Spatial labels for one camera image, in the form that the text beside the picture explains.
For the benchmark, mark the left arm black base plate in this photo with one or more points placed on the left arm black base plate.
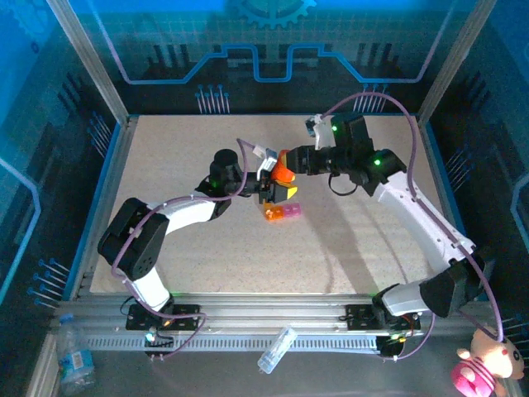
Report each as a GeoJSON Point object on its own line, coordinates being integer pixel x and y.
{"type": "Point", "coordinates": [186, 320]}

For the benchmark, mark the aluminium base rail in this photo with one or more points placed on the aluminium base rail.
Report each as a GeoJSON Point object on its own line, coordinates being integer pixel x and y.
{"type": "Point", "coordinates": [268, 308]}

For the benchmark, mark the small clear plastic tube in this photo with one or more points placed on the small clear plastic tube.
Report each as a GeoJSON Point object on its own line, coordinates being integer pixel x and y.
{"type": "Point", "coordinates": [276, 351]}

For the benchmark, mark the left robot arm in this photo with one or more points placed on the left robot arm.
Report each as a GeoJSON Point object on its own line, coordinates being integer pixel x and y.
{"type": "Point", "coordinates": [140, 244]}

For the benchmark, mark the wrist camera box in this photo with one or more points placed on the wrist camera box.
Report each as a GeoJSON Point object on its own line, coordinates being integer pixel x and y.
{"type": "Point", "coordinates": [322, 134]}
{"type": "Point", "coordinates": [266, 161]}

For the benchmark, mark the orange pill bottle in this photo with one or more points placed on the orange pill bottle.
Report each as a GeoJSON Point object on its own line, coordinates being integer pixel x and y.
{"type": "Point", "coordinates": [283, 171]}

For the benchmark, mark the pink pill organizer box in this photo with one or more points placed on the pink pill organizer box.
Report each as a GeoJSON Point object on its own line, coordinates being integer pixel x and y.
{"type": "Point", "coordinates": [292, 211]}

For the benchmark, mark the aluminium side rail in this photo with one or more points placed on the aluminium side rail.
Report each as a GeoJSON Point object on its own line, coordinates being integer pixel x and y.
{"type": "Point", "coordinates": [116, 165]}

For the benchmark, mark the black connector board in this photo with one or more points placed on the black connector board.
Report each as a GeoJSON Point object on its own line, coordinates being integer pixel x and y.
{"type": "Point", "coordinates": [163, 340]}
{"type": "Point", "coordinates": [390, 349]}

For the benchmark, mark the aluminium frame post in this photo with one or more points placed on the aluminium frame post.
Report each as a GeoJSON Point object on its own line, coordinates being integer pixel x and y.
{"type": "Point", "coordinates": [454, 62]}
{"type": "Point", "coordinates": [89, 62]}

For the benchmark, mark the grey aluminium beam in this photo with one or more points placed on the grey aluminium beam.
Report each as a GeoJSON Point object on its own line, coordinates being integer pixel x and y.
{"type": "Point", "coordinates": [41, 372]}

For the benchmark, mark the orange pill organizer box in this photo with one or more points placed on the orange pill organizer box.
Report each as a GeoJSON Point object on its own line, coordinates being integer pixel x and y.
{"type": "Point", "coordinates": [276, 214]}

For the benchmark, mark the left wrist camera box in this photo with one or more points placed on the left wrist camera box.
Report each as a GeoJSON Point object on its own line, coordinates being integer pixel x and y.
{"type": "Point", "coordinates": [266, 161]}

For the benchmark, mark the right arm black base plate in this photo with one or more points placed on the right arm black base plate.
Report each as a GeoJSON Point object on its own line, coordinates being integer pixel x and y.
{"type": "Point", "coordinates": [357, 318]}

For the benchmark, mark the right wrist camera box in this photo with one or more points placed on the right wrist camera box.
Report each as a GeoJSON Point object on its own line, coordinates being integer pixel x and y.
{"type": "Point", "coordinates": [322, 134]}

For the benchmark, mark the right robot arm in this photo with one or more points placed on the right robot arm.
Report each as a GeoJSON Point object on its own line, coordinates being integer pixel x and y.
{"type": "Point", "coordinates": [425, 223]}

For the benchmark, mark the pink plush toy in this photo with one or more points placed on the pink plush toy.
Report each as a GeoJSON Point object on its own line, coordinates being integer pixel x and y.
{"type": "Point", "coordinates": [492, 364]}

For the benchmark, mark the clear plastic water bottle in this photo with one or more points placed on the clear plastic water bottle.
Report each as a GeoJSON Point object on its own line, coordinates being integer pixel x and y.
{"type": "Point", "coordinates": [74, 360]}

